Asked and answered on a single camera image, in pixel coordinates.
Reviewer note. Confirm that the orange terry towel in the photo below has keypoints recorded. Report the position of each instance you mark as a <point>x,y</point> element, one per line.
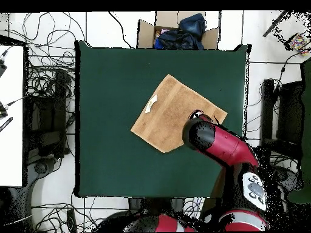
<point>165,121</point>

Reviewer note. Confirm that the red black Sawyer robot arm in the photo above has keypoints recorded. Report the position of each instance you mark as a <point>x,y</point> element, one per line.
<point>226,145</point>

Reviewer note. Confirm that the multicoloured speckled item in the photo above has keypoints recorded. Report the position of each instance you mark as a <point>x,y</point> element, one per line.
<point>300,42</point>

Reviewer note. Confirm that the black flat strip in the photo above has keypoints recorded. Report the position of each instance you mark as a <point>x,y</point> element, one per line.
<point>6,124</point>

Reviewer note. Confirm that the dark blue clothes pile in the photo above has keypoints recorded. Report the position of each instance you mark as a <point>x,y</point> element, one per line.
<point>184,36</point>

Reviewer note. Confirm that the dark green table cloth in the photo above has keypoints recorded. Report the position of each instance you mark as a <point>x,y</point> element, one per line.
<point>109,80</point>

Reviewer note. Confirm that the brown cardboard box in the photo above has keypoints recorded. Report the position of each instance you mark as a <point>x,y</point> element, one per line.
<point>145,34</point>

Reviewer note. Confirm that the green cloth covered table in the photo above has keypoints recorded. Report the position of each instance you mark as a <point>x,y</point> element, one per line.
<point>307,121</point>

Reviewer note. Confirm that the black rod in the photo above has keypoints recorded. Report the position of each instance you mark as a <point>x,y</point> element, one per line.
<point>275,24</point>

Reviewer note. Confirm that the white desk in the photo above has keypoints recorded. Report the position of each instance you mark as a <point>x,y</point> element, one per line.
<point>12,145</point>

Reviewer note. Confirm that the black stand frame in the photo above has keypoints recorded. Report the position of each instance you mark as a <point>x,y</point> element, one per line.
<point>46,136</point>
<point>267,109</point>

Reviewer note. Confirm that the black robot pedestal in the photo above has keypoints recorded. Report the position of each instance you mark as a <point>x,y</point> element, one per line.
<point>136,203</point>

